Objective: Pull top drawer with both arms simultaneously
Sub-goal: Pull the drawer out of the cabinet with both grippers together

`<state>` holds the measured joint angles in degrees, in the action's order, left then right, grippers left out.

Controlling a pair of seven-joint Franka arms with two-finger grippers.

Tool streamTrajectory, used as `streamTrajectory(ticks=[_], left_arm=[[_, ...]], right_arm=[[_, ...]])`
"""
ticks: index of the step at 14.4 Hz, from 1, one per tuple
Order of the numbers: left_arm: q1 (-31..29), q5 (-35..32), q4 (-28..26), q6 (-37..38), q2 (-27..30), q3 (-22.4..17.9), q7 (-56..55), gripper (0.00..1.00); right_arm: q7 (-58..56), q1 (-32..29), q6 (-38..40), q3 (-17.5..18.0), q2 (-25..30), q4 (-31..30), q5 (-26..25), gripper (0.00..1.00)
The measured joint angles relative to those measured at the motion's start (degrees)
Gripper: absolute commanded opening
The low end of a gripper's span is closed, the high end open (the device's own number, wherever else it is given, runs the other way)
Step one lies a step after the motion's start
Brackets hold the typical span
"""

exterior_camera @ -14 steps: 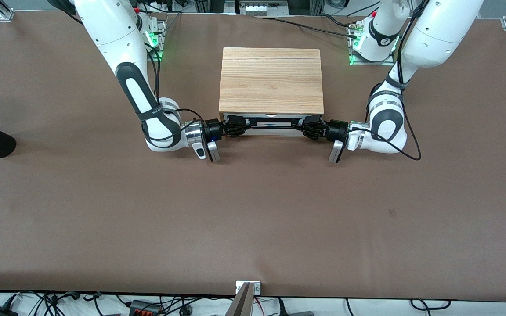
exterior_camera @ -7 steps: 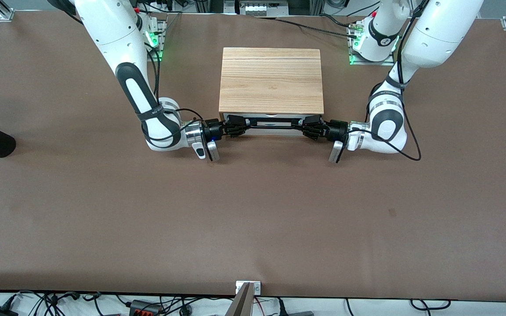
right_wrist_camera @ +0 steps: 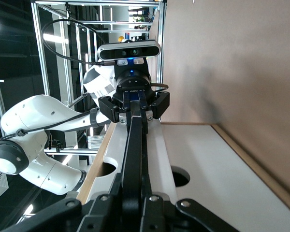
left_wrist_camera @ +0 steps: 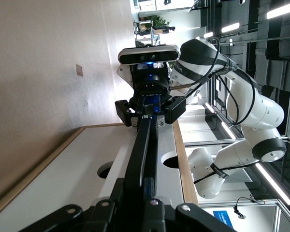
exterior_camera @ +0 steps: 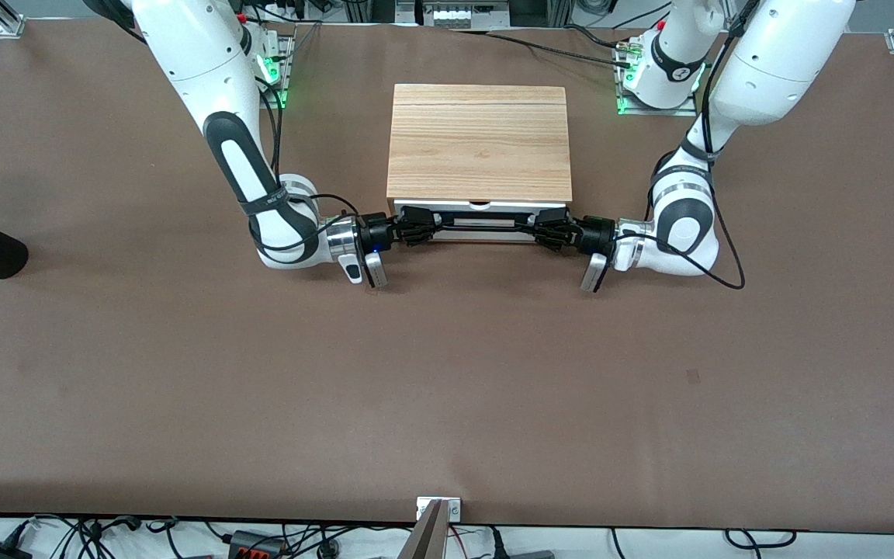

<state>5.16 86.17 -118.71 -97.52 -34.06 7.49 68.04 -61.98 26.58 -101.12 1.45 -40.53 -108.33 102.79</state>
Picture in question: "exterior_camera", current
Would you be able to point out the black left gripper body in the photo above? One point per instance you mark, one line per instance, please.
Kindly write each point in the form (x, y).
(595, 234)

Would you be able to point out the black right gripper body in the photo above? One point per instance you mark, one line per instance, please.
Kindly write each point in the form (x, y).
(376, 232)

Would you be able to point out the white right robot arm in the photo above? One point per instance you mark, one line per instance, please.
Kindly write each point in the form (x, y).
(206, 70)

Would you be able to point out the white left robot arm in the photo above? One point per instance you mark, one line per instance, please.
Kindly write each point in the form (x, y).
(773, 62)

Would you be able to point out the plain white drawer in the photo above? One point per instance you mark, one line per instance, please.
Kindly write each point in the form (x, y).
(486, 237)

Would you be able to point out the light wooden drawer cabinet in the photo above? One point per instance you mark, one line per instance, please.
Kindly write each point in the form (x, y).
(478, 140)

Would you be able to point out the grey power strip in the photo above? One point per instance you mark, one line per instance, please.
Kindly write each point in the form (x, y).
(455, 14)

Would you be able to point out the black box with orange connectors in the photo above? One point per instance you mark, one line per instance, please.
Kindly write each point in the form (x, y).
(253, 547)

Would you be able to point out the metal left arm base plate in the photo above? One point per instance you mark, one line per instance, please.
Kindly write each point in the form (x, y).
(687, 112)

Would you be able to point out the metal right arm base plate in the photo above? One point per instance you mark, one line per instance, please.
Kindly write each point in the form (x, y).
(286, 70)

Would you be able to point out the aluminium frame profile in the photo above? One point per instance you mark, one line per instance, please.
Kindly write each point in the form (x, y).
(559, 12)

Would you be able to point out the small metal edge bracket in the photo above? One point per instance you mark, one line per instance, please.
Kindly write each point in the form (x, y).
(455, 510)

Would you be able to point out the brown camera mount post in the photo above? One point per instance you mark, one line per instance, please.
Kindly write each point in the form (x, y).
(425, 543)

